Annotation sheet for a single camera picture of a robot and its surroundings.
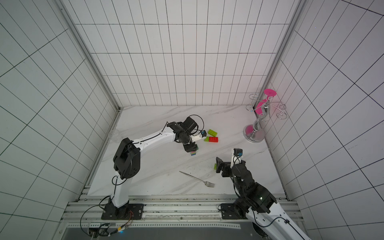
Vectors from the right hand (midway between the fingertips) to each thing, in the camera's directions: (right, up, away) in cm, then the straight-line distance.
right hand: (224, 156), depth 75 cm
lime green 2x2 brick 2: (-6, +5, +25) cm, 26 cm away
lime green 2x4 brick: (-2, +9, +27) cm, 29 cm away
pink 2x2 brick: (-16, -1, +15) cm, 22 cm away
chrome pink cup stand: (+27, +9, +27) cm, 39 cm away
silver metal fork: (-8, -17, +6) cm, 20 cm away
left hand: (-18, +2, +13) cm, 22 cm away
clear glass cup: (-70, +8, +25) cm, 75 cm away
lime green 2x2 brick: (-2, -10, +15) cm, 18 cm away
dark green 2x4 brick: (-16, -2, +17) cm, 23 cm away
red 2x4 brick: (-2, +5, +25) cm, 25 cm away
